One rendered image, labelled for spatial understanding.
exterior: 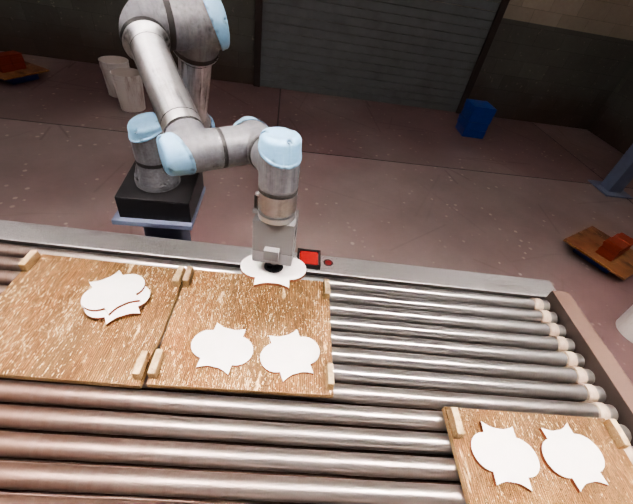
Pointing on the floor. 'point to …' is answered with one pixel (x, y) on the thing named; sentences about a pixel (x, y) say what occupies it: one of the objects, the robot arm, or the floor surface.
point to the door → (292, 78)
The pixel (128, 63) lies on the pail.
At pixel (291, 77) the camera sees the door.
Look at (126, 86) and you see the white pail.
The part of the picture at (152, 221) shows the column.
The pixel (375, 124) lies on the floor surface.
